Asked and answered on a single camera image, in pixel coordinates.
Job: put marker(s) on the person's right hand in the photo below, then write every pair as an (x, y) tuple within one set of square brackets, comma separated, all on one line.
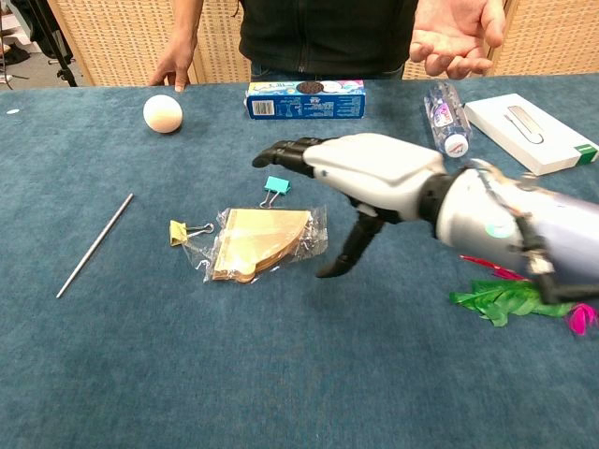
[(178, 63)]

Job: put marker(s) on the pale peach ball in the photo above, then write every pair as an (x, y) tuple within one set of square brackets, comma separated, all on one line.
[(162, 113)]

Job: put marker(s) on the yellow binder clip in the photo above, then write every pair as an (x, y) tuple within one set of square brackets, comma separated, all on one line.
[(178, 232)]

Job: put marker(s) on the blue binder clip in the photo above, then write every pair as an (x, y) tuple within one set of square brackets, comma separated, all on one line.
[(277, 185)]

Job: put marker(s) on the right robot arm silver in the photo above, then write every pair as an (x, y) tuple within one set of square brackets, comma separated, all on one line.
[(561, 224)]

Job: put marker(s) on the plastic bag with brown item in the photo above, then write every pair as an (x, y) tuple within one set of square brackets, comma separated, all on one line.
[(262, 238)]

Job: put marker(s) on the person's right forearm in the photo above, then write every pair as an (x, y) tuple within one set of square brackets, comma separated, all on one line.
[(189, 23)]

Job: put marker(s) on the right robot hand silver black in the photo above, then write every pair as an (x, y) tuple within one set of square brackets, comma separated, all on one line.
[(374, 163)]

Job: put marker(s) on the woven rattan folding screen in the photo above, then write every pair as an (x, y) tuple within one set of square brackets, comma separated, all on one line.
[(552, 37), (121, 37)]

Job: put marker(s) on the colourful feather shuttlecock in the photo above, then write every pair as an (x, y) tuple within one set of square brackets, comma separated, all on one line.
[(505, 299)]

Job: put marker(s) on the white flat product box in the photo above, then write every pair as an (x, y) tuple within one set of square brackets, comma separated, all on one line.
[(515, 126)]

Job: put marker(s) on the blue cookie box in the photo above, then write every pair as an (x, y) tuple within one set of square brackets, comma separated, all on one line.
[(305, 103)]

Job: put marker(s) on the clear plastic water bottle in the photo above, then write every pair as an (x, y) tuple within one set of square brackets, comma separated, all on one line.
[(444, 117)]

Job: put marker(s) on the blue felt table mat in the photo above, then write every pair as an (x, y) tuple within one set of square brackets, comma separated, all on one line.
[(234, 365)]

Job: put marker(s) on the person's torso black jacket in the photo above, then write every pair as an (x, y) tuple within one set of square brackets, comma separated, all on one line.
[(323, 33)]

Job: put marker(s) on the black tripod stand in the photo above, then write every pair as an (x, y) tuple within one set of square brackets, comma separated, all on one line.
[(61, 61)]

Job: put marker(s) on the thin metal stick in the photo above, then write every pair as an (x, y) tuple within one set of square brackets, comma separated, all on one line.
[(95, 245)]

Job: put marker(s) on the person's left hand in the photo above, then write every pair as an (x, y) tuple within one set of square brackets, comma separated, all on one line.
[(454, 33)]

